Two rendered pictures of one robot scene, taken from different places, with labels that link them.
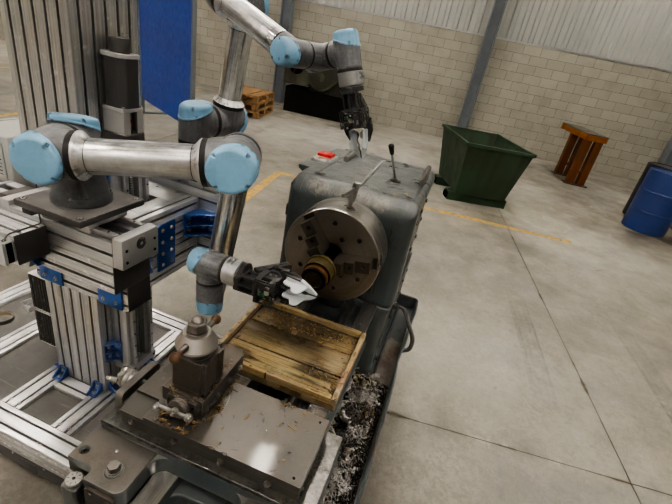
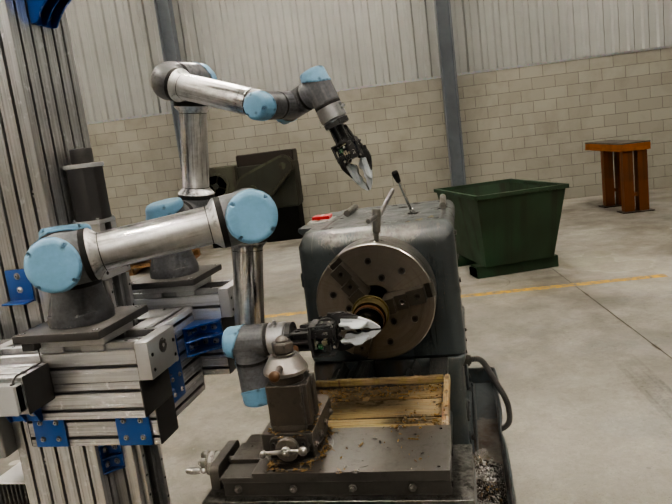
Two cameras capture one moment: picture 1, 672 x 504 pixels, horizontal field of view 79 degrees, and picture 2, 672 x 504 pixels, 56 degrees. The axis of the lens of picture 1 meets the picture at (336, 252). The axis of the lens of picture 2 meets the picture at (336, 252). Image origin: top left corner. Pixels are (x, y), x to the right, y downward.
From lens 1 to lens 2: 0.52 m
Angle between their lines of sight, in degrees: 17
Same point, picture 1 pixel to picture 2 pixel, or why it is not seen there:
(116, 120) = not seen: hidden behind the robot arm
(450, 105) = (433, 170)
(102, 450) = not seen: outside the picture
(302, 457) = (438, 452)
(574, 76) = (572, 86)
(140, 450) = not seen: outside the picture
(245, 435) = (368, 455)
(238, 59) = (198, 142)
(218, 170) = (240, 218)
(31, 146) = (49, 250)
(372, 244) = (417, 268)
